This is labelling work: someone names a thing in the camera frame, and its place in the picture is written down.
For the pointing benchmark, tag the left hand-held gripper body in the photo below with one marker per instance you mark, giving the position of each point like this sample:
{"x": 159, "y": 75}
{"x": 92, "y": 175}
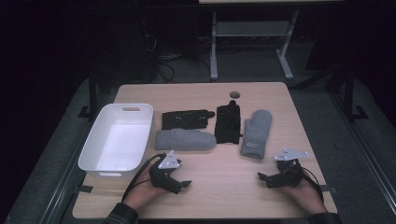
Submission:
{"x": 168, "y": 161}

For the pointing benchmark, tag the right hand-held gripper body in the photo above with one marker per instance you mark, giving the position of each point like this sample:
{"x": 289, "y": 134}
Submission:
{"x": 289, "y": 169}

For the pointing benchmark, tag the plain grey knit mitten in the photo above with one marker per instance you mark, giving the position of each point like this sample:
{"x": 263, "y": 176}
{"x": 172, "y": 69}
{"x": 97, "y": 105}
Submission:
{"x": 183, "y": 140}

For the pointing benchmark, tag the grey mitten with label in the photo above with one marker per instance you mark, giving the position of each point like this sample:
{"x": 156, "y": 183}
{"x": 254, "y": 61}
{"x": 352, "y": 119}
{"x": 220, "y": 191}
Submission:
{"x": 257, "y": 132}

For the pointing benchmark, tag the white plastic bin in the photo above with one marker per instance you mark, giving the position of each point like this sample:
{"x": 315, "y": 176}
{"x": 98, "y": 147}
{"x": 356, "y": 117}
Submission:
{"x": 118, "y": 140}

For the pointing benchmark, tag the plain black glove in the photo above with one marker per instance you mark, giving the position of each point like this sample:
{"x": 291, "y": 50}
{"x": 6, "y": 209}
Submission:
{"x": 227, "y": 124}

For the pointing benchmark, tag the person's right hand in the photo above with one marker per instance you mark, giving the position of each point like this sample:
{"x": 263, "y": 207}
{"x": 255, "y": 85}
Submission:
{"x": 306, "y": 196}

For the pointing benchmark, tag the person's left hand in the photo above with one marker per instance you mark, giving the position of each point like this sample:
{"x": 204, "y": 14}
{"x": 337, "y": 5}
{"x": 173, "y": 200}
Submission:
{"x": 141, "y": 193}

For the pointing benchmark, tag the black glove with light specks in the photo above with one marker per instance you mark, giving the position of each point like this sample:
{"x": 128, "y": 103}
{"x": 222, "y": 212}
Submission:
{"x": 183, "y": 120}

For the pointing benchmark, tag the grey round table grommet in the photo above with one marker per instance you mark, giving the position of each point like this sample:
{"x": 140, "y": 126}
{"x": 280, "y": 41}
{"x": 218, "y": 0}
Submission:
{"x": 234, "y": 94}

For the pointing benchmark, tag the metal frame rail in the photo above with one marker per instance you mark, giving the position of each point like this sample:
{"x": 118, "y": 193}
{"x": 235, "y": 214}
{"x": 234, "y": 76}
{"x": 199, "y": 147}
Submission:
{"x": 67, "y": 177}
{"x": 367, "y": 155}

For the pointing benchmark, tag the black upright post with foot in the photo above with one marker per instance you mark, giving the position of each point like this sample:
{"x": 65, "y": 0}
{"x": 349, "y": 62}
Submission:
{"x": 348, "y": 93}
{"x": 92, "y": 93}

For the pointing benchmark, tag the grey metal stand frame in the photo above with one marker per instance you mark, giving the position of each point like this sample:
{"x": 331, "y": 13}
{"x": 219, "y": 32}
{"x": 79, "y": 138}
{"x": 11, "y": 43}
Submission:
{"x": 249, "y": 28}

